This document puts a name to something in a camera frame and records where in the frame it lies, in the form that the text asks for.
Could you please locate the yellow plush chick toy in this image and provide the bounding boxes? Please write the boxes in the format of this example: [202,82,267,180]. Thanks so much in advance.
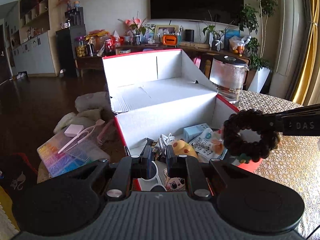
[171,140,198,159]

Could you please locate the white frame sunglasses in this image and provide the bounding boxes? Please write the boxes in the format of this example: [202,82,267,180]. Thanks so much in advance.
[138,161,166,192]

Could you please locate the white cable bundle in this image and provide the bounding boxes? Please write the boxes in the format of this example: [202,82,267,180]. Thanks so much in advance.
[158,133,176,156]

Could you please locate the dark wooden bead bracelet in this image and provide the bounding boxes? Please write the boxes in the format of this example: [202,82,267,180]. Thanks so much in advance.
[222,109,282,164]

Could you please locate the light blue small carton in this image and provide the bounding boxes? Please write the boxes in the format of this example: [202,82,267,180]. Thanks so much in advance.
[183,123,210,142]

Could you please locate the silver foil snack packet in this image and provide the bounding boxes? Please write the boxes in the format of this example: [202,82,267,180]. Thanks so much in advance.
[189,128,227,163]

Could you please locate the yellow curtain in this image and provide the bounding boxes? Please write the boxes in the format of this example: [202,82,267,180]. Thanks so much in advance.
[291,0,319,106]

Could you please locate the clear bead organizer box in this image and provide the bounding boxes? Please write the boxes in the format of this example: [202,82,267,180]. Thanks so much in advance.
[37,127,111,177]

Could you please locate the pink plastic tweezers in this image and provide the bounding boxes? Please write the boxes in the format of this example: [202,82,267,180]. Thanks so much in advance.
[58,119,105,154]

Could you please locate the white planter with plant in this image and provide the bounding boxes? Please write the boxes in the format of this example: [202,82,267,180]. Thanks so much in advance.
[246,37,271,93]

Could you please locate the red white cardboard box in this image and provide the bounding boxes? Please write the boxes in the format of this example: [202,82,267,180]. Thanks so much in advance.
[101,48,263,190]

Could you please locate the glass kettle black lid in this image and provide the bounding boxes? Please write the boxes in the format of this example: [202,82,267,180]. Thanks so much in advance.
[209,54,249,104]

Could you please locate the beige cushion pile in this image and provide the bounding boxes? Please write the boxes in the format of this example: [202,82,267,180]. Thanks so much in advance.
[53,92,114,134]

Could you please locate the wooden tv sideboard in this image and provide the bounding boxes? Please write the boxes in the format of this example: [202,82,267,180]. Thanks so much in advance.
[75,44,250,75]

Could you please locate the orange retro radio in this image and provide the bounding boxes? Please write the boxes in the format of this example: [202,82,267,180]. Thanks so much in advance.
[162,34,179,47]

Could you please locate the black cabinet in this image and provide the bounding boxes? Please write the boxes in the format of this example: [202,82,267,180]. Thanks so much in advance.
[56,7,86,77]

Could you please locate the black wall television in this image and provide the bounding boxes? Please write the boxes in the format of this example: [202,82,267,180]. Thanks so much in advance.
[150,0,244,25]

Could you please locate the picture frame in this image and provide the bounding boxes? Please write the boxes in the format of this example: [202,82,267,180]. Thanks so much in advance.
[153,24,180,39]

